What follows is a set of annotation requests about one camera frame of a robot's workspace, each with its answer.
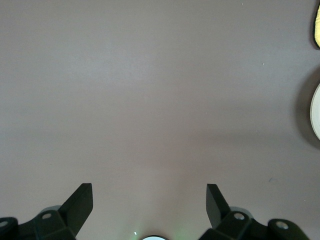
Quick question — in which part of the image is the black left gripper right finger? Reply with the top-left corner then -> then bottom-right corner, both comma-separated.
199,184 -> 310,240

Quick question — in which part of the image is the yellow quilted oven mitt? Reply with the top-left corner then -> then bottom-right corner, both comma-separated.
310,4 -> 320,50

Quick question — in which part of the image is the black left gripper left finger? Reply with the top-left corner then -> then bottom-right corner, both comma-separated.
0,183 -> 94,240

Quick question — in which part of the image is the brown table cover mat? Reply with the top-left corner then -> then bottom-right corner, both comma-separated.
0,0 -> 320,240

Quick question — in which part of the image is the round light wooden plate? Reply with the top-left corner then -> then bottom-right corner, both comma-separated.
308,82 -> 320,141

